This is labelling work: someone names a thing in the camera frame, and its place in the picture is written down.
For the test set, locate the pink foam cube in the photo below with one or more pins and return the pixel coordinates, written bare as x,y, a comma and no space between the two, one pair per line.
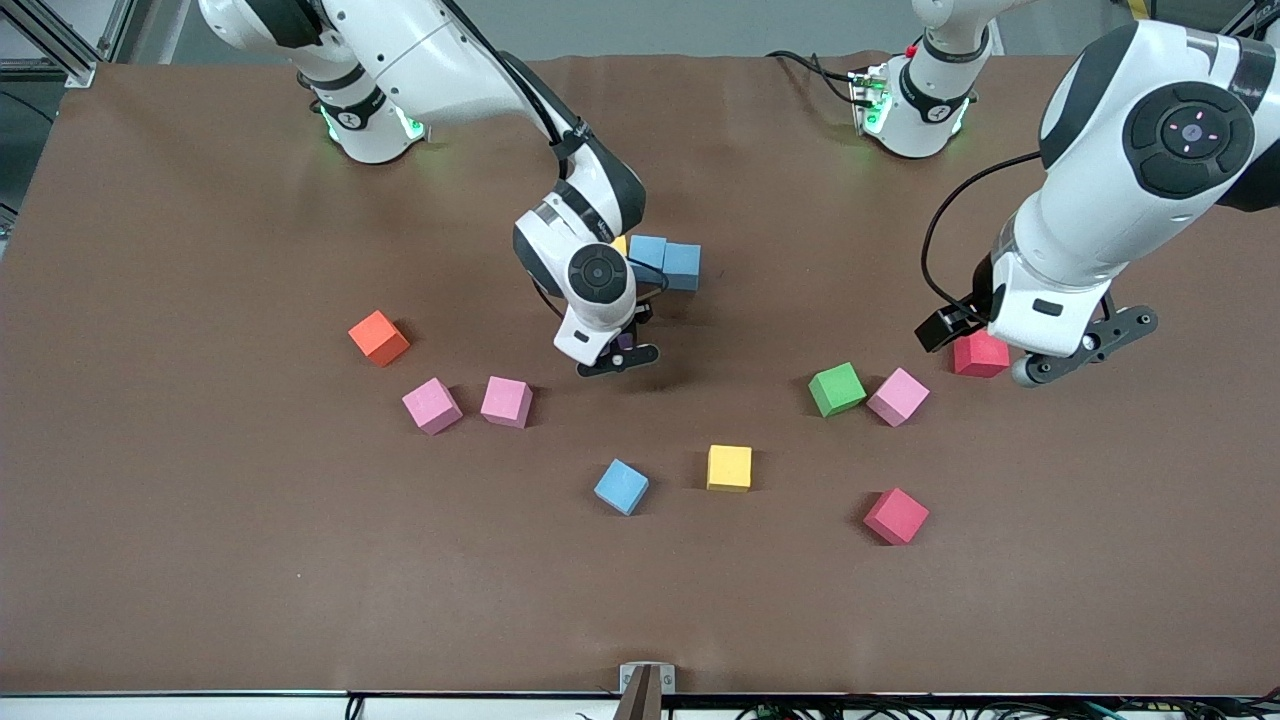
898,397
431,405
506,401

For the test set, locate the brown table mat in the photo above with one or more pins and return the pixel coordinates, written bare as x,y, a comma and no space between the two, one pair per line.
640,600

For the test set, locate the orange foam cube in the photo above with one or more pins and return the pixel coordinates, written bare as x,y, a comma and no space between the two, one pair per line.
379,338

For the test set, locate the blue foam cube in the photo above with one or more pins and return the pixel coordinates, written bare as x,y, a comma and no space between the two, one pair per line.
682,266
650,250
621,487

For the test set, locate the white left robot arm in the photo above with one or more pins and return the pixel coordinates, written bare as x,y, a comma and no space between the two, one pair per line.
1100,210

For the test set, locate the grey metal bracket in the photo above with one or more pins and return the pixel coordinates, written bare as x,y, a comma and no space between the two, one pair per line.
630,680

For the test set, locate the silver connector box green light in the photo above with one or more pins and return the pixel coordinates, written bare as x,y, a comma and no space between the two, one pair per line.
868,100
415,125

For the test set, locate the aluminium frame profile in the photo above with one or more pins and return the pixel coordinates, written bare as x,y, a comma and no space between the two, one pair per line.
60,57

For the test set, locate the green foam cube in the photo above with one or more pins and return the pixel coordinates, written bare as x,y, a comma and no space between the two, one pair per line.
837,389

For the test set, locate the purple foam cube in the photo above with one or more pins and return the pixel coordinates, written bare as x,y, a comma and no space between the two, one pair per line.
627,340

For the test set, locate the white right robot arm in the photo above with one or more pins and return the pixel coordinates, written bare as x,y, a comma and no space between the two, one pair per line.
440,60

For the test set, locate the rose red foam cube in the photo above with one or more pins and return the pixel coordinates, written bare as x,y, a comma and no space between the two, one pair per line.
896,516

